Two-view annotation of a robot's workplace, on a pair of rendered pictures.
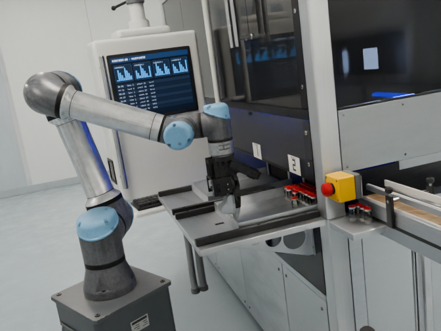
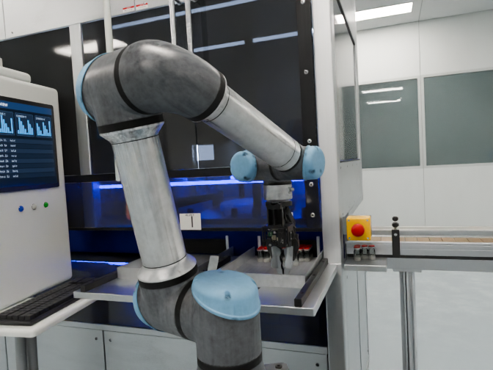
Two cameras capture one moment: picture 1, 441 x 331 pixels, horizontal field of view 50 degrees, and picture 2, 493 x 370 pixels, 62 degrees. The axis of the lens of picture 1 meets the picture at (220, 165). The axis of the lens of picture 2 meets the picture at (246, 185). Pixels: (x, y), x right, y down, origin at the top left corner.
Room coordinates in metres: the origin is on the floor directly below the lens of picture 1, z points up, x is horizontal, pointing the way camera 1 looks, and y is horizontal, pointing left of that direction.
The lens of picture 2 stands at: (0.84, 0.92, 1.22)
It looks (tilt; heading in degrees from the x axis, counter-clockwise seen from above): 3 degrees down; 306
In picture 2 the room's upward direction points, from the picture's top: 3 degrees counter-clockwise
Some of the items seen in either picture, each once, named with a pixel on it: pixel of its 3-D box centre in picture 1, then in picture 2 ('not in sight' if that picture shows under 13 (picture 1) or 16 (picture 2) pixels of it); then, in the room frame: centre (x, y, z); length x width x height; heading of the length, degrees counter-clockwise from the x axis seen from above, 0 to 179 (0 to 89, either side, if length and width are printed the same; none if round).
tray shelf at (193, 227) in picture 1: (238, 205); (217, 276); (1.65, -0.04, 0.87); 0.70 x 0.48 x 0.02; 15
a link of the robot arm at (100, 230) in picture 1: (100, 234); (224, 312); (1.29, 0.37, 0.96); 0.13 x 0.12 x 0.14; 177
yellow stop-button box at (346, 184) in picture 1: (342, 186); (359, 227); (1.30, -0.34, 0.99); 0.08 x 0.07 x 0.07; 105
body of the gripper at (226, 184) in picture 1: (222, 174); (279, 223); (1.39, 0.00, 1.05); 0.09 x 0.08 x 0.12; 105
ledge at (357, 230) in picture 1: (361, 225); (366, 263); (1.30, -0.38, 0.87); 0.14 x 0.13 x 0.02; 105
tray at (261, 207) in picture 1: (273, 205); (275, 264); (1.51, -0.16, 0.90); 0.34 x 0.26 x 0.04; 105
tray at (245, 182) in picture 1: (239, 184); (180, 260); (1.84, -0.07, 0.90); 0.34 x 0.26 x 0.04; 105
